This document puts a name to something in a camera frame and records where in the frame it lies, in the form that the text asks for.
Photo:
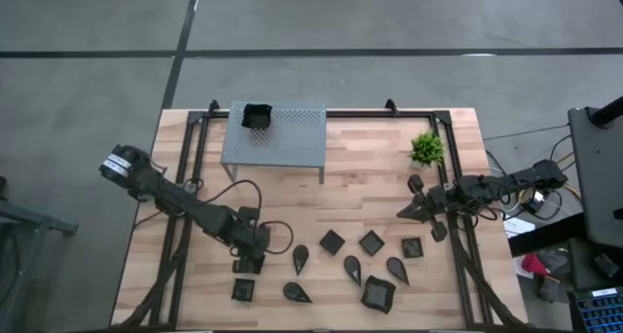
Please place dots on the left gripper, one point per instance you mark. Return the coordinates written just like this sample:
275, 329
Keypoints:
249, 239

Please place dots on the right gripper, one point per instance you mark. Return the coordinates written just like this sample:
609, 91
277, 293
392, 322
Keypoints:
440, 199

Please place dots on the black teardrop mini plate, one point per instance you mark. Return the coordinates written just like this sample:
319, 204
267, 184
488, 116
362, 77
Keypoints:
397, 270
295, 293
300, 259
352, 270

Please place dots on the black wavy square bowl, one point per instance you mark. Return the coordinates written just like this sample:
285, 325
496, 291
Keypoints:
256, 118
377, 294

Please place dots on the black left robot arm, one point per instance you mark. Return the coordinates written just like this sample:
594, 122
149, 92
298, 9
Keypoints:
170, 196

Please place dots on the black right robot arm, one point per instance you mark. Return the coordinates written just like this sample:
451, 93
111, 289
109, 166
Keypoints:
516, 179

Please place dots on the green plant in white pot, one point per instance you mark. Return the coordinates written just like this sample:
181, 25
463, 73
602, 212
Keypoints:
427, 149

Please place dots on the white paper sheet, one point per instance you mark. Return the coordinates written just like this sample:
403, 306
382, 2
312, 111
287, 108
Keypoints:
516, 226

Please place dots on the silver power adapter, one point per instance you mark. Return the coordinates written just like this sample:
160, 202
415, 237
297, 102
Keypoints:
533, 200

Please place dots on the grey perforated metal shelf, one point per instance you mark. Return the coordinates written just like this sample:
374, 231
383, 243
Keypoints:
292, 143

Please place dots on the red cloth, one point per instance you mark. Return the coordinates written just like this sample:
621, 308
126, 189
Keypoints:
533, 265

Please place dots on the dark grey side table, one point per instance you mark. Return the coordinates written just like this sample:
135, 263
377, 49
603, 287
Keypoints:
601, 187

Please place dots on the blue bin rack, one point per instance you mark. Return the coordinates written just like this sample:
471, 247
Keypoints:
603, 316

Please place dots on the black pole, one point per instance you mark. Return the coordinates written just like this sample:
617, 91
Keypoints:
608, 113

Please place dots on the grey metal stand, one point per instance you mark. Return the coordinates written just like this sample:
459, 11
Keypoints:
29, 218

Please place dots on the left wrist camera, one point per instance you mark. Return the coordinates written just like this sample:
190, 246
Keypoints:
249, 215

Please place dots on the black aluminium table frame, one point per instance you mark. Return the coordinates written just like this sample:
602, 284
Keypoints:
370, 114

